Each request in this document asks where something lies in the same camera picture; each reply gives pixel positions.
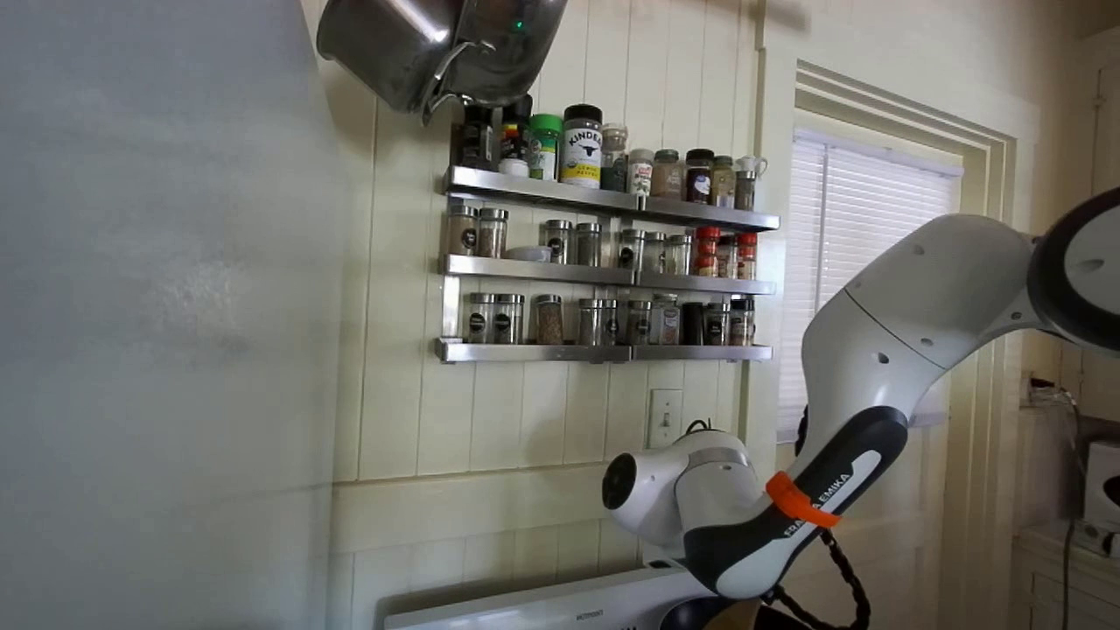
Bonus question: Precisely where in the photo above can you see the green cap spice jar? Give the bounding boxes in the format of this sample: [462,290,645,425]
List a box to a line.
[523,113,567,182]

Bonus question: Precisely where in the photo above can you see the white gas stove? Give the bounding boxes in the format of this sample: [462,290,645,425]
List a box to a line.
[378,563,726,630]

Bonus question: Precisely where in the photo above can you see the white wall outlet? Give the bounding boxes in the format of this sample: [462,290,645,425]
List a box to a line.
[646,384,684,453]

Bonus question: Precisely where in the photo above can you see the red spice jar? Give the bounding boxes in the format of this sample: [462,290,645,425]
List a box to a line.
[735,229,763,279]
[693,223,725,279]

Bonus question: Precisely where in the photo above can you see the cream panelled door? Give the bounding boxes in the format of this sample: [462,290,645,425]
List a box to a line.
[772,116,994,630]

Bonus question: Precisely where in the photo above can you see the metal spice rack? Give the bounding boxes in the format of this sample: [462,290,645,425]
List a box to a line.
[431,161,782,369]

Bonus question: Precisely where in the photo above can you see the white window blind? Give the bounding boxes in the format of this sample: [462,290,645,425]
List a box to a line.
[778,132,974,448]

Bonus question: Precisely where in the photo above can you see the white cap spice jar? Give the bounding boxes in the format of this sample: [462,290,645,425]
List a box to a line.
[627,146,656,204]

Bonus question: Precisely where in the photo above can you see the hanging steel pot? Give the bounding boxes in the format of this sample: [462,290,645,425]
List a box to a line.
[311,0,569,124]

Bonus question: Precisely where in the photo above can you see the dark spice jar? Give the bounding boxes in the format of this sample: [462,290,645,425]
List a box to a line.
[456,102,497,172]

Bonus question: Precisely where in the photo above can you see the white appliance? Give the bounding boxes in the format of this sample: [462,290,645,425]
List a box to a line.
[1078,433,1120,536]

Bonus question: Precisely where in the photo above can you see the white label jar black cap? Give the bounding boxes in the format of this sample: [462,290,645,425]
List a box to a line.
[558,102,609,188]

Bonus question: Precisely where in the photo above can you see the black spice jar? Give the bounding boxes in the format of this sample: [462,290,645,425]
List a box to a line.
[683,146,718,206]

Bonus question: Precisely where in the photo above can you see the white refrigerator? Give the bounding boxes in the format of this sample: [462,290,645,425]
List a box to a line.
[0,0,354,630]

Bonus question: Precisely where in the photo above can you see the small orange strap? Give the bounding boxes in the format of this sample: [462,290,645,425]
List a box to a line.
[763,470,843,536]

